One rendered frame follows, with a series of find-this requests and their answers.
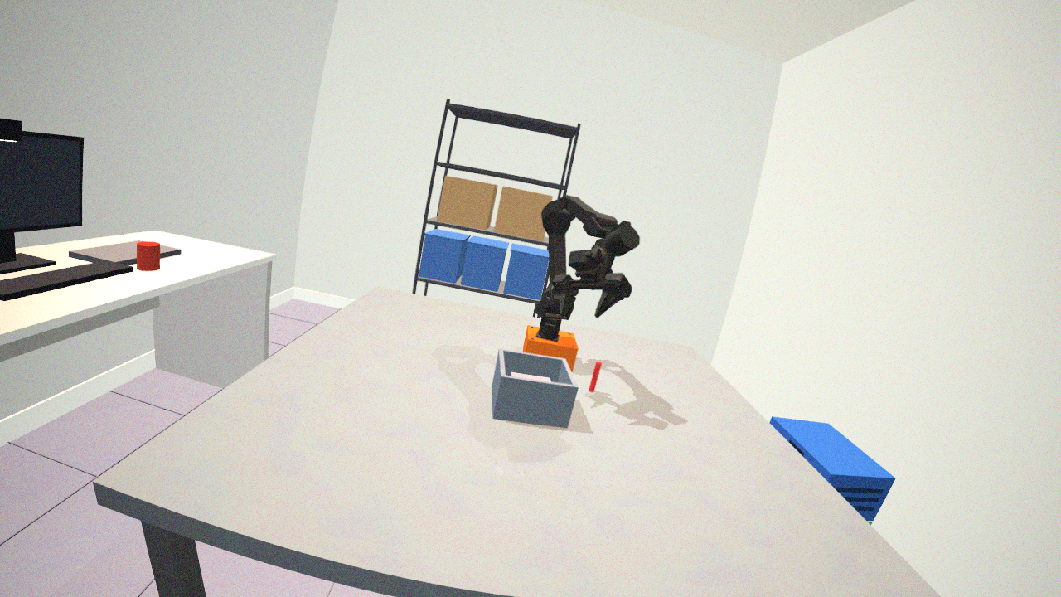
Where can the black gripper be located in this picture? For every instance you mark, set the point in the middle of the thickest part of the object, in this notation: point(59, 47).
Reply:
point(614, 286)

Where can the red peg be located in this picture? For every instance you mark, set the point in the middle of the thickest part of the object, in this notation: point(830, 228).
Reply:
point(595, 376)

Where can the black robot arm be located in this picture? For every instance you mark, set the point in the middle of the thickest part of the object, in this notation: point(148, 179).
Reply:
point(617, 240)

